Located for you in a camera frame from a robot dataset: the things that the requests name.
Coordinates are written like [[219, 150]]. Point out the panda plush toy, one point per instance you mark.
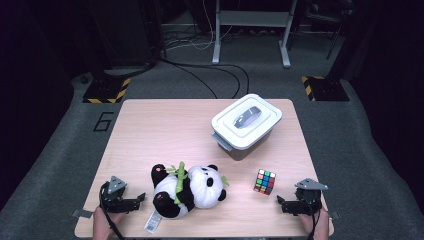
[[203, 190]]

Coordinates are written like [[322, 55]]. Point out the white metal stand frame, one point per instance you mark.
[[253, 18]]

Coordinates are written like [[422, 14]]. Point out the clear grey storage box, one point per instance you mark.
[[246, 154]]

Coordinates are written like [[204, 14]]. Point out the black yellow striped base plate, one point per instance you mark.
[[105, 90], [326, 90]]

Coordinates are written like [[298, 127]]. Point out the grey tape strip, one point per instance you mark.
[[81, 213], [334, 215]]

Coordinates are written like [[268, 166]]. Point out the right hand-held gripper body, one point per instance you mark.
[[308, 200]]

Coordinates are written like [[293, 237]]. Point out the dark metal stand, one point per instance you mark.
[[335, 33]]

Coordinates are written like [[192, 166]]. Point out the person's right hand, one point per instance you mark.
[[321, 226]]

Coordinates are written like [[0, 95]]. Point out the multicoloured puzzle cube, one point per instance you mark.
[[264, 182]]

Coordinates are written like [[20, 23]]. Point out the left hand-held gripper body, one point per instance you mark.
[[111, 196]]

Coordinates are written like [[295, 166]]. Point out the white box lid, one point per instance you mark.
[[256, 126]]

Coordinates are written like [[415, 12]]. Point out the person's left hand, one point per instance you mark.
[[101, 225]]

